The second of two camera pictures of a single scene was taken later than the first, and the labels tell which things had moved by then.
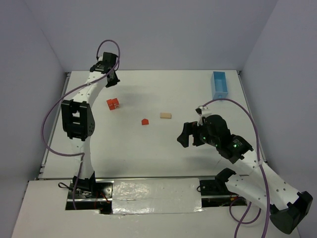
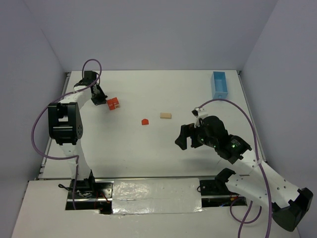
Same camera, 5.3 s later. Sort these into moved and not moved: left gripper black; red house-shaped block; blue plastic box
Moved: left gripper black
Not moved: red house-shaped block; blue plastic box
